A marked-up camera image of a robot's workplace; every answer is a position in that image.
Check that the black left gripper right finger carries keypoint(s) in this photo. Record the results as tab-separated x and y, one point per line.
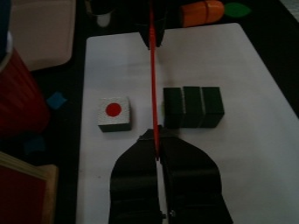
191	180

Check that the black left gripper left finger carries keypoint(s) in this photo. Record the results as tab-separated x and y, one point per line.
133	180

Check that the red toy knife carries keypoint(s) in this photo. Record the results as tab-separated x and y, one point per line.
153	87

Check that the black pointed gripper of other arm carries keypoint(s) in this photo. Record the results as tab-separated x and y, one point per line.
144	32

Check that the white sushi piece red dot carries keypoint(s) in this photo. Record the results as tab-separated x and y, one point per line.
113	112

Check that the dark green sushi piece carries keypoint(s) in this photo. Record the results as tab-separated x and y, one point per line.
173	108
212	106
192	106

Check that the white cutting board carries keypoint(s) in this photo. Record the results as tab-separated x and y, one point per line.
233	145

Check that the small blue block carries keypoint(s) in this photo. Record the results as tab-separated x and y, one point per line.
56	100
34	144

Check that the wooden box red inside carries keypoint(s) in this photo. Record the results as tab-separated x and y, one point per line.
22	192

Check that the red plastic cup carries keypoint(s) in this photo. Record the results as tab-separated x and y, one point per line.
18	102

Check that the small white object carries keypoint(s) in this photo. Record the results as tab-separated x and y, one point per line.
102	19

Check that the beige plastic tray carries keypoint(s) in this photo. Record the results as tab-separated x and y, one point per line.
42	32

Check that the orange toy carrot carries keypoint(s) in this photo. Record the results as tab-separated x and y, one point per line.
201	12

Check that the green toy leaf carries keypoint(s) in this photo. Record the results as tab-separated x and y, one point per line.
236	9

